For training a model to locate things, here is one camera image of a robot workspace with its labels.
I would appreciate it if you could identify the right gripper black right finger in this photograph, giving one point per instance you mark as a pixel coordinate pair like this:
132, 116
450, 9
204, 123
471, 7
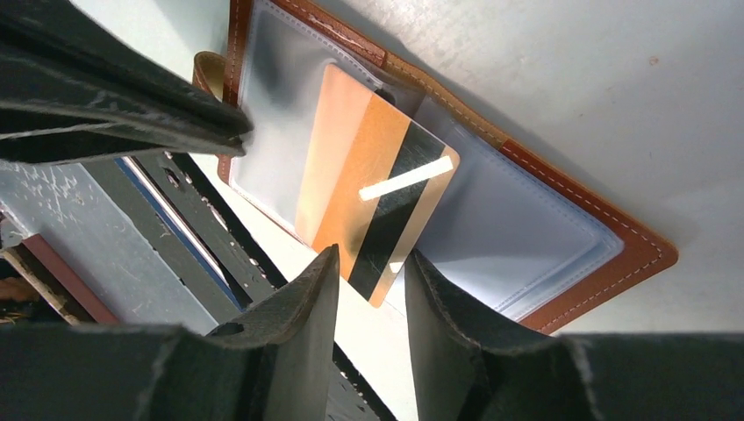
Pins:
471, 363

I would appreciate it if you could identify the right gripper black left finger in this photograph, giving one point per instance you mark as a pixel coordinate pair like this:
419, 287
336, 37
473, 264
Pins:
272, 362

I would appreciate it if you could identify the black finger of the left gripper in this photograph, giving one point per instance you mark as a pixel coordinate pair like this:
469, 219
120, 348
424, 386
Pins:
56, 58
39, 138

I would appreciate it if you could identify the brown leather card holder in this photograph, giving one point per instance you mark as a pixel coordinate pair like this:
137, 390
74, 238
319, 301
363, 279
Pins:
511, 230

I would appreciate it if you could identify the gold black-striped credit card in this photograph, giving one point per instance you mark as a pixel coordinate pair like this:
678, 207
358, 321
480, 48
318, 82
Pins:
372, 179

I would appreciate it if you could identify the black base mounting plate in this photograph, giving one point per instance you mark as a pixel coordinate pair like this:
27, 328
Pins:
193, 229

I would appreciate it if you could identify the grey cable duct rail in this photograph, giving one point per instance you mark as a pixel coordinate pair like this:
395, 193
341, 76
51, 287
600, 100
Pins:
67, 208

